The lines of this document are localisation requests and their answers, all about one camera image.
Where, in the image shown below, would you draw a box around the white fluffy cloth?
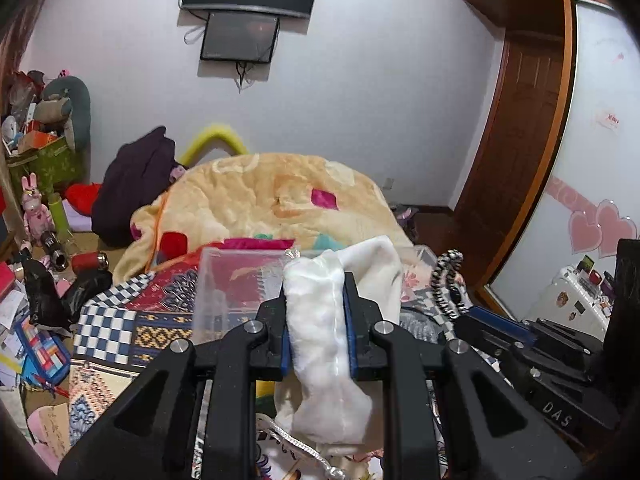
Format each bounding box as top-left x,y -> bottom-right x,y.
281,249 -> 374,457

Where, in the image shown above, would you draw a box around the dark purple garment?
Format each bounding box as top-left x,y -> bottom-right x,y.
91,126 -> 179,249

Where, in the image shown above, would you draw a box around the brown wooden door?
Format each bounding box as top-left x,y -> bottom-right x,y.
451,34 -> 567,282

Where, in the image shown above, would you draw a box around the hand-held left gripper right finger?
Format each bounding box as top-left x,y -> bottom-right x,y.
343,272 -> 584,480

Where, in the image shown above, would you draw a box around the green cylinder bottle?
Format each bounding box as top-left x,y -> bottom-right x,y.
47,192 -> 69,234

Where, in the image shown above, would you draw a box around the patterned patchwork quilt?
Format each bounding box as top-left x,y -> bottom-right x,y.
66,239 -> 453,480

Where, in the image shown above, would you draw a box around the black white striped hair band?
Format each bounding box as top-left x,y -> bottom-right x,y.
431,248 -> 469,319

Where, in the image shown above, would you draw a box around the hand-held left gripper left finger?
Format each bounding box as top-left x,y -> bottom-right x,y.
57,287 -> 292,480

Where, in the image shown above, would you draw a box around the red cushion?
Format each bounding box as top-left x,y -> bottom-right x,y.
64,182 -> 104,217

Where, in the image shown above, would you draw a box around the black hanging cables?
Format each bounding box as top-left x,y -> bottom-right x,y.
234,60 -> 254,94

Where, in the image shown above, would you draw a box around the clear plastic box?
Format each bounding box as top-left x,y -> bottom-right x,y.
192,246 -> 307,347

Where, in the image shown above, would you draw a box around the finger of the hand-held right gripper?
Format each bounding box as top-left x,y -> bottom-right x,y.
467,305 -> 538,341
452,315 -> 513,363

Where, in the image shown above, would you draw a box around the blue patterned pencil case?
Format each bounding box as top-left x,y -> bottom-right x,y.
13,317 -> 72,387

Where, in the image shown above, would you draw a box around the yellow foam tube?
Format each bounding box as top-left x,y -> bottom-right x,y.
179,122 -> 249,167

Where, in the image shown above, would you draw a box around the pink rabbit figure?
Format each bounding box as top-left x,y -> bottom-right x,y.
20,172 -> 51,247

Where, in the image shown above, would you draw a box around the beige fleece blanket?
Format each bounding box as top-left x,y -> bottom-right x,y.
112,152 -> 417,287

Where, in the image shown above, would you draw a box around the white sliding wardrobe door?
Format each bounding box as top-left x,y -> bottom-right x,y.
487,0 -> 640,322

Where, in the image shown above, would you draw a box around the white suitcase with stickers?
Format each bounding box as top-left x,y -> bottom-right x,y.
521,264 -> 614,342

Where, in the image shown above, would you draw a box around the green storage box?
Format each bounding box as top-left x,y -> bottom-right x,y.
5,134 -> 84,197

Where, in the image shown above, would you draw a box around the red thermos flask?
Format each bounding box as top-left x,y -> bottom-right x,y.
71,252 -> 110,274

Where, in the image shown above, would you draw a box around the black plastic bag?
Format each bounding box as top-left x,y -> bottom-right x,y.
22,257 -> 69,329
61,268 -> 114,322

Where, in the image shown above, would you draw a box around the cream fleece cloth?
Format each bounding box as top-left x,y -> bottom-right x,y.
339,235 -> 407,332

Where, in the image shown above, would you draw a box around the white braided cord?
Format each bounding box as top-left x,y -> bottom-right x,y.
259,416 -> 347,479

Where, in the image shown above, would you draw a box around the black cylinder lens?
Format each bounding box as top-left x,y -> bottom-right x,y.
40,230 -> 69,269

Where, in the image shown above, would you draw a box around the grey plush toy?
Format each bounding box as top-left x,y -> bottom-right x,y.
41,75 -> 92,154

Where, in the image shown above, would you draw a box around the pink heart stickers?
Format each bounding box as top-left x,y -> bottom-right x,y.
569,199 -> 639,259

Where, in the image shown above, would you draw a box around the red pen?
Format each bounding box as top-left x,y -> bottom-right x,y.
34,373 -> 71,399

